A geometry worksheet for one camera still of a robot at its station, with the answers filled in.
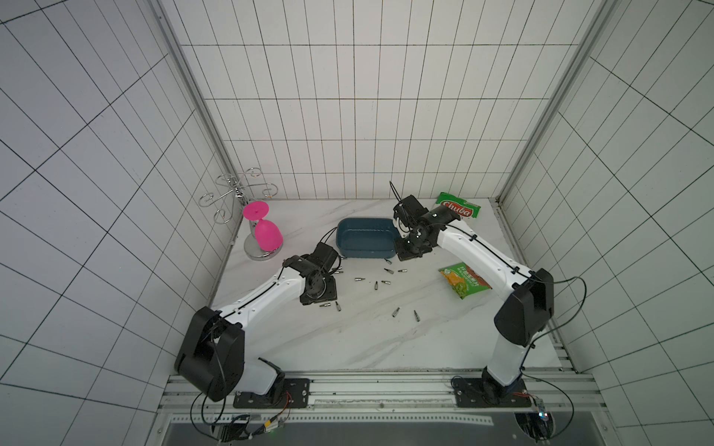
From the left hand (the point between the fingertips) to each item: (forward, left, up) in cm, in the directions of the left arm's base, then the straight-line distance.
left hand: (321, 300), depth 84 cm
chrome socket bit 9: (-2, -31, -7) cm, 32 cm away
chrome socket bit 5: (+10, -21, -7) cm, 24 cm away
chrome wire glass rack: (+25, +26, +22) cm, 43 cm away
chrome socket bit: (+11, -12, -6) cm, 17 cm away
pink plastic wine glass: (+17, +18, +11) cm, 27 cm away
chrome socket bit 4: (+9, -18, -7) cm, 21 cm away
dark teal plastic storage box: (+30, -14, -7) cm, 34 cm away
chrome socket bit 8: (-1, -23, -6) cm, 24 cm away
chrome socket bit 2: (+14, -24, -7) cm, 28 cm away
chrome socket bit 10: (+13, -4, -5) cm, 14 cm away
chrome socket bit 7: (+1, -5, -7) cm, 8 cm away
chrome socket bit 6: (+1, -1, -7) cm, 7 cm away
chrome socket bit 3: (+14, -27, -6) cm, 31 cm away
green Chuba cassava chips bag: (+45, -55, -5) cm, 72 cm away
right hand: (+11, -22, +9) cm, 26 cm away
